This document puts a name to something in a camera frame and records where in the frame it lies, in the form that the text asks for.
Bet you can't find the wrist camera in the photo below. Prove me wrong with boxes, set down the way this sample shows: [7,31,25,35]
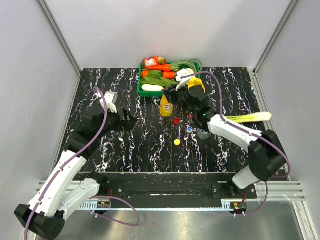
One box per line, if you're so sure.
[95,91,118,114]
[175,68,195,91]

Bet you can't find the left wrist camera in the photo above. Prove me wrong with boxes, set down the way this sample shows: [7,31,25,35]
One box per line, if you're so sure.
[95,91,118,114]

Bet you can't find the toy carrot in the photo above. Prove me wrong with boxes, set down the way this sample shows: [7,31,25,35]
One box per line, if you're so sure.
[146,64,172,72]
[162,71,176,80]

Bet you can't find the yellow juice bottle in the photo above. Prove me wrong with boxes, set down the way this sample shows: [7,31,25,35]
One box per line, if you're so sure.
[159,94,174,117]

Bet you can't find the upper toy carrot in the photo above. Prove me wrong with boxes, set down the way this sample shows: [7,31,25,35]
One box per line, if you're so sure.
[146,64,172,72]

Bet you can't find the white bottle cap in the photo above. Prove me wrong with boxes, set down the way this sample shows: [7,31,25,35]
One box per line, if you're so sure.
[187,126,193,133]

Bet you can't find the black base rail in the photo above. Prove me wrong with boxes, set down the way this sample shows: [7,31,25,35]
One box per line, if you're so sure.
[71,171,271,205]

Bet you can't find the yellow bottle cap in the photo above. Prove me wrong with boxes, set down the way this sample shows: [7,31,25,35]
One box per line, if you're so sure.
[174,139,181,146]

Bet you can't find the lower toy carrot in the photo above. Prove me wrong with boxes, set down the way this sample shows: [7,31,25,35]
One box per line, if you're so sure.
[162,71,176,80]

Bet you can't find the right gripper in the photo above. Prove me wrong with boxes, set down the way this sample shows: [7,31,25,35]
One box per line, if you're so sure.
[162,81,197,116]

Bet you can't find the green plastic tray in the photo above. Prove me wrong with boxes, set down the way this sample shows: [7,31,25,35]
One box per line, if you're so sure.
[137,60,203,98]

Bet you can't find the red label water bottle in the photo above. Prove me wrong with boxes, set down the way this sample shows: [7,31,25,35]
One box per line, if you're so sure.
[188,112,197,124]

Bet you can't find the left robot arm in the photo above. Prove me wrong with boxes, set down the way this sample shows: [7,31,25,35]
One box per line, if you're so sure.
[14,105,137,240]

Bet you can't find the yellow toy cabbage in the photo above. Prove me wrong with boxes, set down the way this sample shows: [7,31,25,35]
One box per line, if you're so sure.
[187,76,206,93]

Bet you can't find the red bottle cap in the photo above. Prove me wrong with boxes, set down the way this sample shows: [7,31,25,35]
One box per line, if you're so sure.
[173,118,180,125]

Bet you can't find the pale toy corn cob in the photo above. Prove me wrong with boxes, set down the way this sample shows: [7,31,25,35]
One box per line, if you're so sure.
[226,111,272,124]

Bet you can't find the white toy radish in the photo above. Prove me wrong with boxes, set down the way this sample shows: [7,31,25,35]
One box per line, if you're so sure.
[141,84,164,92]

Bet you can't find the green toy scallions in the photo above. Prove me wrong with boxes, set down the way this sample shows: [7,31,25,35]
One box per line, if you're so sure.
[169,58,203,73]

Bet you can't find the green toy leafy vegetable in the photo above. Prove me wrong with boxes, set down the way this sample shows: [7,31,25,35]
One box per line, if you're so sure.
[140,70,177,88]

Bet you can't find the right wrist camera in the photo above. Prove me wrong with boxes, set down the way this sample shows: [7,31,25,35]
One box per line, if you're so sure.
[175,68,195,91]

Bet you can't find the blue label water bottle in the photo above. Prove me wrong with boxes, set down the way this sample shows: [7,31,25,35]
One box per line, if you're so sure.
[196,128,211,140]

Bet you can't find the red white snack packet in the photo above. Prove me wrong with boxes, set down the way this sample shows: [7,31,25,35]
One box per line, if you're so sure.
[142,55,167,69]

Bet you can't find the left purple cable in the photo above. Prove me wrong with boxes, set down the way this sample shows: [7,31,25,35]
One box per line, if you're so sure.
[23,86,141,240]

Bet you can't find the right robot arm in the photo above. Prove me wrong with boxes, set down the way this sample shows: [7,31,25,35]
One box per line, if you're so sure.
[162,85,288,198]

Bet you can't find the small toy tomato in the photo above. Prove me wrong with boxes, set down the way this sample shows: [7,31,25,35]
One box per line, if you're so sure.
[141,70,150,78]

